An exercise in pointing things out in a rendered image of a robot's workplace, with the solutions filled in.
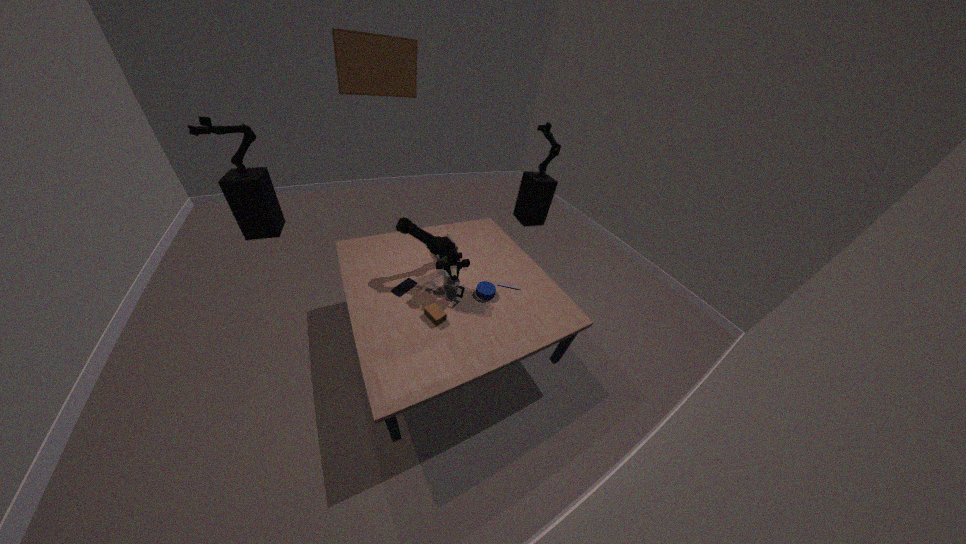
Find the glass french press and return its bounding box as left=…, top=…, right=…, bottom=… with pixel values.
left=444, top=275, right=465, bottom=301

